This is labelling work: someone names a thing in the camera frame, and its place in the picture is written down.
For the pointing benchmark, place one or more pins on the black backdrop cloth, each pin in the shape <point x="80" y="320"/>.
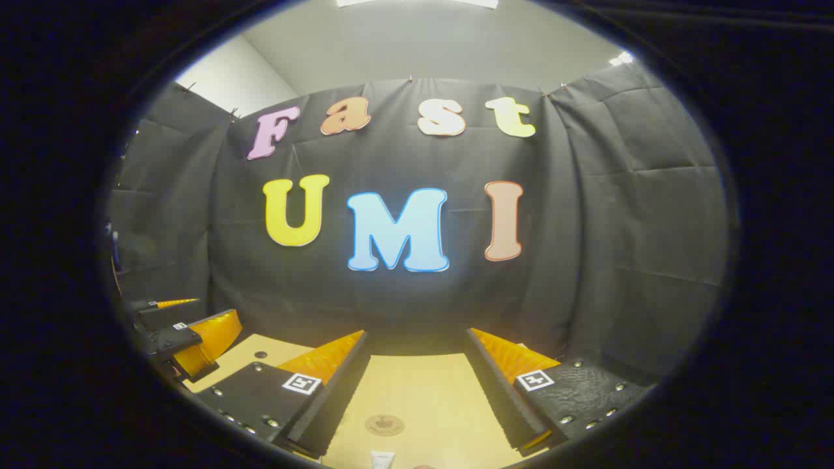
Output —
<point x="586" y="228"/>

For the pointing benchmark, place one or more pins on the round cork coaster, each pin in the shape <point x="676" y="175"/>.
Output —
<point x="384" y="425"/>

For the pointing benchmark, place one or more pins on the wooden desktop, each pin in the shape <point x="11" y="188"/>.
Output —
<point x="423" y="391"/>

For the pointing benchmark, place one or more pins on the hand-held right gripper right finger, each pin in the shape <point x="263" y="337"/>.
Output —
<point x="498" y="397"/>

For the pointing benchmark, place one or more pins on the ceiling light panel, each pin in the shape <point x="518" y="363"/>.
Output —
<point x="622" y="58"/>

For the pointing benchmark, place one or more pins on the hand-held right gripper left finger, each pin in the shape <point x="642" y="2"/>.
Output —
<point x="339" y="397"/>

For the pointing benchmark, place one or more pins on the white toothpaste tube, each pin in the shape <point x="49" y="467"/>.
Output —
<point x="382" y="460"/>

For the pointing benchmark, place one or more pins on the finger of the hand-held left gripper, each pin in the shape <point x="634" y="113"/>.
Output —
<point x="208" y="339"/>
<point x="163" y="316"/>

